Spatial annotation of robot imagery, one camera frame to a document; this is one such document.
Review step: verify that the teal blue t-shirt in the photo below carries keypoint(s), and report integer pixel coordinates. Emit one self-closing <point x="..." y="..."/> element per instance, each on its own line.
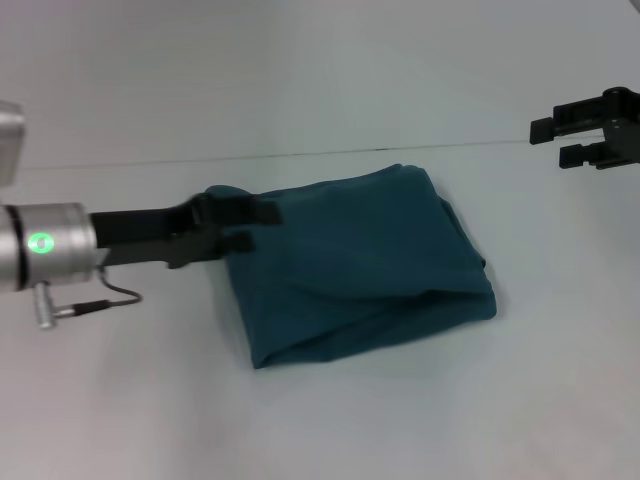
<point x="360" y="265"/>

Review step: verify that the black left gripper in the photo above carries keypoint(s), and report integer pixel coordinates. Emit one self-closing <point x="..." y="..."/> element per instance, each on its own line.
<point x="150" y="235"/>

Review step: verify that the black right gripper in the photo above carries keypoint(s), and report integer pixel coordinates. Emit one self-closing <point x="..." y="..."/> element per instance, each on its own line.
<point x="622" y="127"/>

